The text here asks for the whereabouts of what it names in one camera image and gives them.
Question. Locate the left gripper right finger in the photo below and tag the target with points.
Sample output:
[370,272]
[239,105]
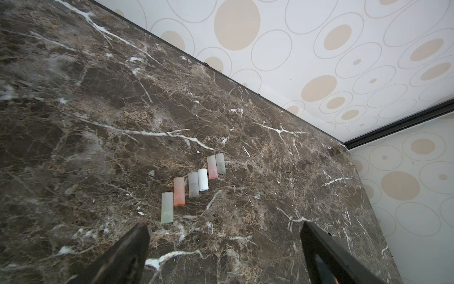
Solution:
[328,262]

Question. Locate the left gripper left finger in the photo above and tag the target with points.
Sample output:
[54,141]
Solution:
[122,263]

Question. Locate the clear red pen cap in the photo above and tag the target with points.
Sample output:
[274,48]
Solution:
[167,215]

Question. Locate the clear orange pen cap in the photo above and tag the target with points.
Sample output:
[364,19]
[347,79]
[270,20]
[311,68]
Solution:
[179,191]

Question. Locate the clear grey pen cap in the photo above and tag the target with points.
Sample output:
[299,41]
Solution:
[193,183]

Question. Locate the white pen cap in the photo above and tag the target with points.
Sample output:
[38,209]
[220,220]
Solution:
[203,179]

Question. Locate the clear pink pen cap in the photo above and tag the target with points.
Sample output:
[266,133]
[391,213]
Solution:
[212,167]

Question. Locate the clear blue pen cap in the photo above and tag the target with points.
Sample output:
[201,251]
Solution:
[220,164]

